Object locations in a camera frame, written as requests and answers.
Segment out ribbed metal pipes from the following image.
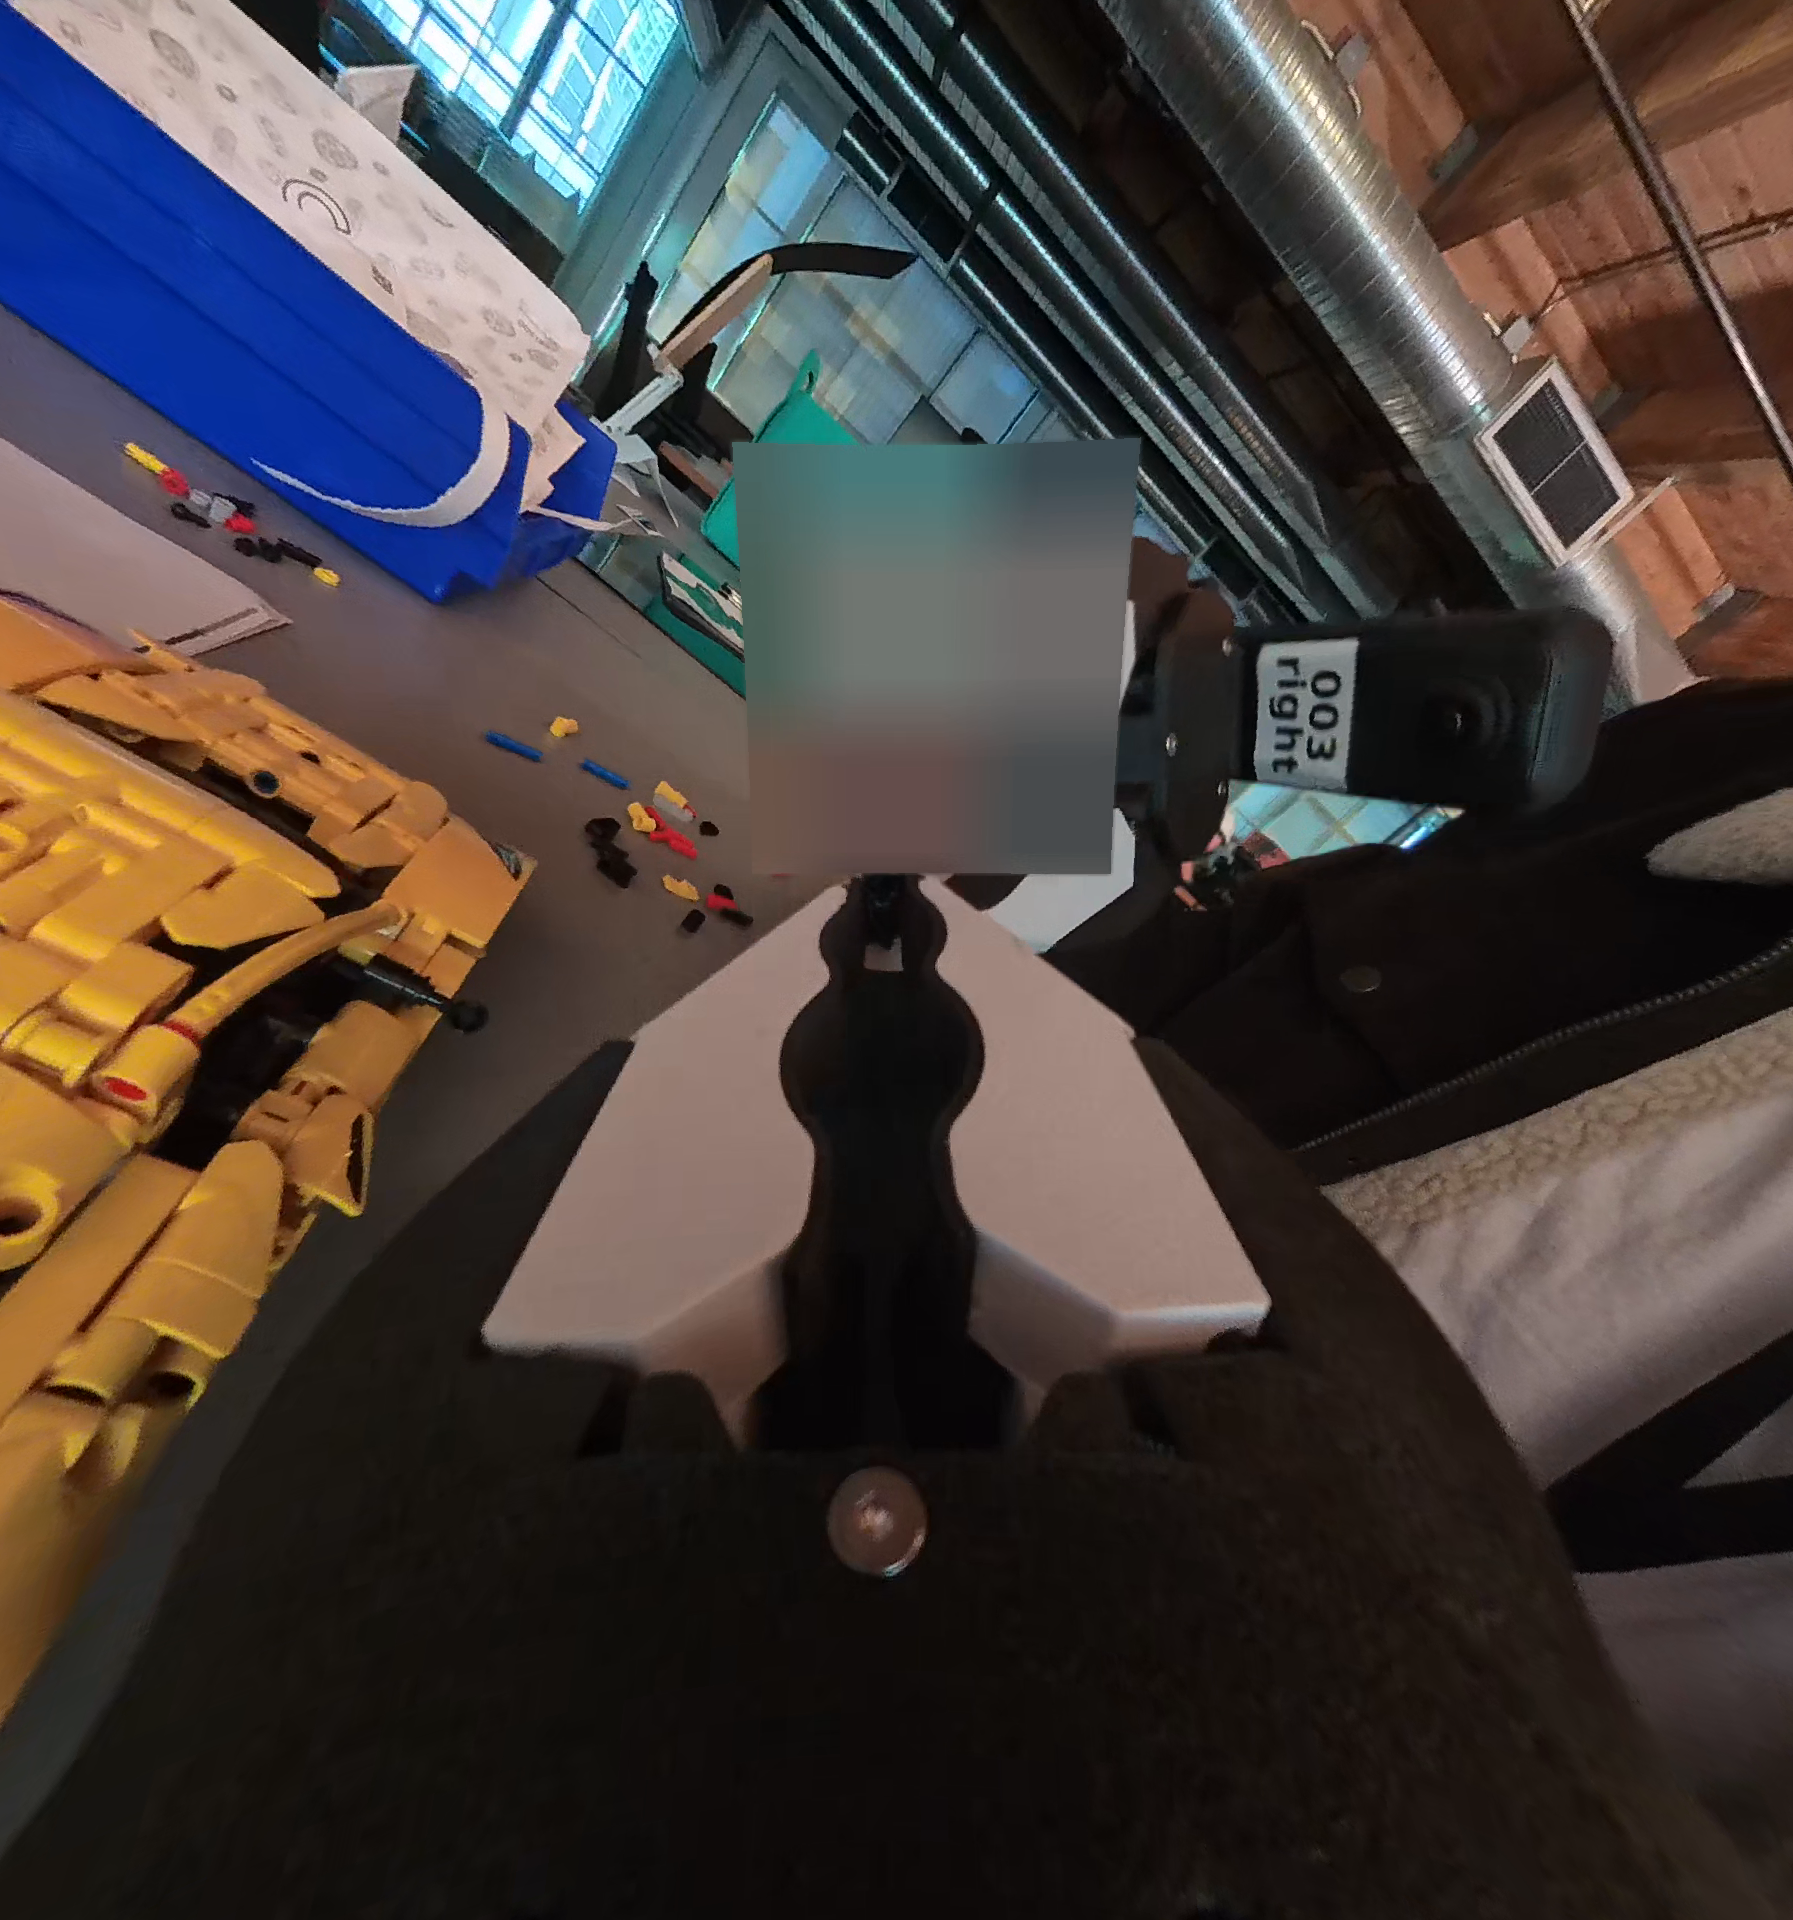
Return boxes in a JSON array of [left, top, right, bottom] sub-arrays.
[[777, 0, 1349, 617]]

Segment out paned window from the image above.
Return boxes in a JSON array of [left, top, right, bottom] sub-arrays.
[[347, 0, 689, 204]]

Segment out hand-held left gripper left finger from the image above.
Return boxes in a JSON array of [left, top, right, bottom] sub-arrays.
[[482, 885, 856, 1434]]

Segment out scattered coloured brick pieces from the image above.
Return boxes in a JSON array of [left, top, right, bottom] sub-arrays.
[[123, 438, 344, 586]]

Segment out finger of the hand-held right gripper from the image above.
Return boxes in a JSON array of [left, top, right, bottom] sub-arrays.
[[944, 875, 1140, 957]]

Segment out loose small brick pieces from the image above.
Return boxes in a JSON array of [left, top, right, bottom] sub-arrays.
[[482, 716, 755, 936]]

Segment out ceiling vent grille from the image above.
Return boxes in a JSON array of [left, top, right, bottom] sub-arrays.
[[1477, 360, 1635, 564]]

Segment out open instruction booklet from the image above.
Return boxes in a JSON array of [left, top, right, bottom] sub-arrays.
[[0, 396, 293, 662]]

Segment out blue plastic bin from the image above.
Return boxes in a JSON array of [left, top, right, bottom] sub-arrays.
[[0, 0, 620, 606]]

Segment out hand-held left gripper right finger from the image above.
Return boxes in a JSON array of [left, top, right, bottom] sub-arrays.
[[910, 882, 1275, 1427]]

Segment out teal bag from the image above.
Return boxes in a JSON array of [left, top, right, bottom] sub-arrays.
[[701, 350, 855, 560]]

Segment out silver ventilation duct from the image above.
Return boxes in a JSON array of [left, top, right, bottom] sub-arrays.
[[1105, 0, 1679, 707]]

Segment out patterned paper bag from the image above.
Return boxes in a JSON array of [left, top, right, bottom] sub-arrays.
[[11, 0, 660, 528]]

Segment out yellow toy brick car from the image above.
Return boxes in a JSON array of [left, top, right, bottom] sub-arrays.
[[0, 586, 539, 1801]]

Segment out person's fleece-lined jacket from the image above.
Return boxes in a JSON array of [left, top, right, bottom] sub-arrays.
[[1046, 682, 1793, 1920]]

